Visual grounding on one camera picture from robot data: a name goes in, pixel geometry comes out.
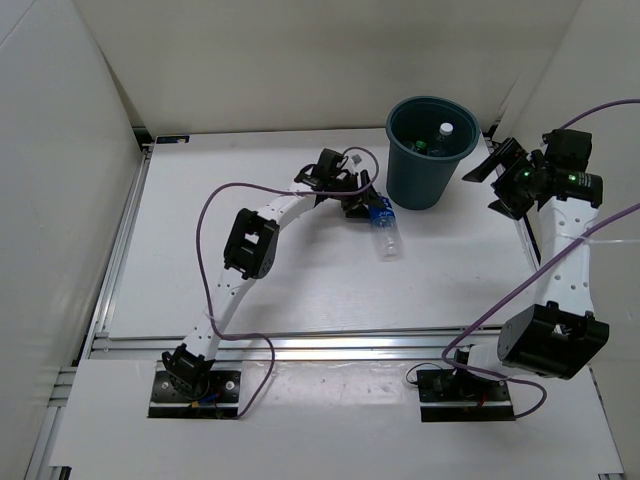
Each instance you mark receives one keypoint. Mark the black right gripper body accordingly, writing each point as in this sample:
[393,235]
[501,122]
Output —
[514,186]

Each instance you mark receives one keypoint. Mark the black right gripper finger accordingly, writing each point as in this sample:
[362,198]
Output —
[509,210]
[505,155]

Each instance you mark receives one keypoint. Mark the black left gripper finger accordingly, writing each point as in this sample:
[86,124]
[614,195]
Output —
[356,209]
[369,196]

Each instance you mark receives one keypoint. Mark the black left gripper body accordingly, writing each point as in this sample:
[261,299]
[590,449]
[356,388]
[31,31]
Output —
[346,190]

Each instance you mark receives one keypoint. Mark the blue label water bottle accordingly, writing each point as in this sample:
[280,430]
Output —
[387,240]

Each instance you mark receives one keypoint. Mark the green plastic soda bottle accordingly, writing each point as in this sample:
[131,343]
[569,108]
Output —
[417,146]

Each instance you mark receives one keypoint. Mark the clear unlabelled plastic bottle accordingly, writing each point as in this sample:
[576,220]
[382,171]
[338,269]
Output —
[439,145]

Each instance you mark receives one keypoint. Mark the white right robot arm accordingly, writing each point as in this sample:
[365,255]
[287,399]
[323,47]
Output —
[558,334]

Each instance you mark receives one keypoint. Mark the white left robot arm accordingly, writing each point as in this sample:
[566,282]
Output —
[248,256]

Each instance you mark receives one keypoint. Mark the dark teal plastic bin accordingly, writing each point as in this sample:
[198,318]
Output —
[415,181]

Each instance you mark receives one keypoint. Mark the blue table edge sticker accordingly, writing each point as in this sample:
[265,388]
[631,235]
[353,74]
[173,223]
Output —
[172,139]

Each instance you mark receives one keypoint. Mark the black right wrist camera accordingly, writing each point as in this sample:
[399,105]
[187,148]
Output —
[568,149]

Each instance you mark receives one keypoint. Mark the aluminium front frame rail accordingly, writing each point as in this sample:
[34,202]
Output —
[373,345]

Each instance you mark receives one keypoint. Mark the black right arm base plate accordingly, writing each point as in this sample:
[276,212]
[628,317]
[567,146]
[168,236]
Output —
[456,396]

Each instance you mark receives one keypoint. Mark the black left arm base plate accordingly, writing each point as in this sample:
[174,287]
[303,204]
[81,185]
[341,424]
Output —
[216,399]

